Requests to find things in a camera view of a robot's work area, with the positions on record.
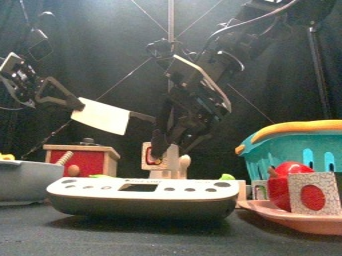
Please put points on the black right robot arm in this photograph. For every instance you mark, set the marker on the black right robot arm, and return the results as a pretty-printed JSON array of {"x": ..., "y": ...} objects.
[{"x": 267, "y": 20}]

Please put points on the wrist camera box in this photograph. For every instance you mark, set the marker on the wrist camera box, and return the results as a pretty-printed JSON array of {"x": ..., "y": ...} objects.
[
  {"x": 160, "y": 49},
  {"x": 40, "y": 48}
]

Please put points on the yellow toy piece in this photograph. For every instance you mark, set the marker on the yellow toy piece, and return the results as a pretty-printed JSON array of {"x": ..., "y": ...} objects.
[{"x": 5, "y": 156}]

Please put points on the slanted dark metal stand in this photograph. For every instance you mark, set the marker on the slanted dark metal stand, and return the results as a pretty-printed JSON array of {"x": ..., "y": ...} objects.
[{"x": 318, "y": 66}]

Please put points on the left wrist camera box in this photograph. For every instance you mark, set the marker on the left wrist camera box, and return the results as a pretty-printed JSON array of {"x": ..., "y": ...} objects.
[{"x": 40, "y": 48}]

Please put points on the green toy lettuce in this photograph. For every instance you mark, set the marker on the green toy lettuce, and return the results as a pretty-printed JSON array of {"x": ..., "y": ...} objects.
[{"x": 227, "y": 176}]

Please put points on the white toy induction cooker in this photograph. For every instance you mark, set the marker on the white toy induction cooker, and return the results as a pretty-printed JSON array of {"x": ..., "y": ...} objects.
[{"x": 141, "y": 198}]

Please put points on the thin diagonal frame brace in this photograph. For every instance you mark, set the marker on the thin diagonal frame brace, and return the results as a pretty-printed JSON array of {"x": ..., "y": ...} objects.
[
  {"x": 124, "y": 79},
  {"x": 147, "y": 14}
]

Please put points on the white toy knife block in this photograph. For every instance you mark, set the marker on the white toy knife block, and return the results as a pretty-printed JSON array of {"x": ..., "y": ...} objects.
[{"x": 171, "y": 165}]

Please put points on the red toy tomato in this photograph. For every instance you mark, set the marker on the red toy tomato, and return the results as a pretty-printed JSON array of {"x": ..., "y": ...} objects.
[{"x": 278, "y": 190}]

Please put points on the small green toy vegetable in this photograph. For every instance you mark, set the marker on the small green toy vegetable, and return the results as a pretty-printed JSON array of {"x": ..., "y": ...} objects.
[{"x": 100, "y": 175}]

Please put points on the vertical metal frame pole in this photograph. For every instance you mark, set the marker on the vertical metal frame pole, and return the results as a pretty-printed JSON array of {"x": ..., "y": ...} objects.
[{"x": 171, "y": 20}]

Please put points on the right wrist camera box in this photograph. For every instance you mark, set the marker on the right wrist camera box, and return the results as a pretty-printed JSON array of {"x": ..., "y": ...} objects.
[{"x": 160, "y": 49}]

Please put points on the wooden toy stove red front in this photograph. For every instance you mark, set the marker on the wooden toy stove red front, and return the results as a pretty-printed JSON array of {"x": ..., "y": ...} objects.
[{"x": 91, "y": 161}]

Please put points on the pink plate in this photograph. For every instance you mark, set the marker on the pink plate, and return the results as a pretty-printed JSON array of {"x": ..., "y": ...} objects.
[{"x": 307, "y": 223}]

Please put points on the beige ridged stick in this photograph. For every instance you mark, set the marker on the beige ridged stick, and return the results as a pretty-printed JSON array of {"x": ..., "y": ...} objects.
[{"x": 64, "y": 157}]

